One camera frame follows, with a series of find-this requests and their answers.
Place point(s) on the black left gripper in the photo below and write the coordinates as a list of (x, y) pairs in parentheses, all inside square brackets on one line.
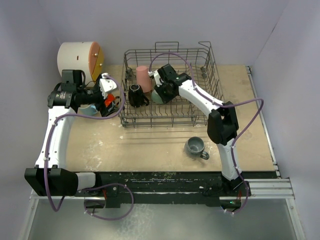
[(105, 111)]

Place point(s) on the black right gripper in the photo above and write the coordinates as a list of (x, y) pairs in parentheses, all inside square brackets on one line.
[(159, 89)]

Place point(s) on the sage green ceramic mug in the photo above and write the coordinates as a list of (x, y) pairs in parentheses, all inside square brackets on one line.
[(156, 98)]

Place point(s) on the orange ceramic mug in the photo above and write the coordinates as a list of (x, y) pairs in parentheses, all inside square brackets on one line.
[(110, 101)]

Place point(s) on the light blue ceramic mug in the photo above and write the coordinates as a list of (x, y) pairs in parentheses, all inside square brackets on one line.
[(88, 110)]

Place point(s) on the grey blue round mug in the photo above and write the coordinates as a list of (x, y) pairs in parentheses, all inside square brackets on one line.
[(195, 148)]

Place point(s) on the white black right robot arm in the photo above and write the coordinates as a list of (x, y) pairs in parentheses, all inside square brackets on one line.
[(222, 121)]

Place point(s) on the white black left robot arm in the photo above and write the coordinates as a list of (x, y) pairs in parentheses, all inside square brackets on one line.
[(50, 176)]

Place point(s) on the pink plastic tumbler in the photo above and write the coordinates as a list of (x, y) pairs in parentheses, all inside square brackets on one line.
[(143, 79)]

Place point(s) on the black ceramic mug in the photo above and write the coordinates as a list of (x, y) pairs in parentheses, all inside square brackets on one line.
[(136, 96)]

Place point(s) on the white round drawer cabinet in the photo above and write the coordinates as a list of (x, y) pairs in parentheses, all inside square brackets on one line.
[(86, 56)]

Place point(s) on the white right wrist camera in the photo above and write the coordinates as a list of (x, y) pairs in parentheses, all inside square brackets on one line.
[(157, 78)]

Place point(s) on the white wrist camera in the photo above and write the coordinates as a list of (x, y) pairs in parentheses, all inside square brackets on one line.
[(157, 78), (106, 85)]

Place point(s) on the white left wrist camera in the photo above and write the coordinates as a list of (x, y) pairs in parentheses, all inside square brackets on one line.
[(106, 85)]

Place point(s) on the grey wire dish rack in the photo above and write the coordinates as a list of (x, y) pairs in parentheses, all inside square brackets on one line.
[(193, 105)]

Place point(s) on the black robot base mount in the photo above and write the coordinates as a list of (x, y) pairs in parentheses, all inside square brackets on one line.
[(186, 188)]

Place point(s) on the aluminium frame rail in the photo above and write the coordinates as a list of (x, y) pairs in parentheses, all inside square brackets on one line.
[(271, 188)]

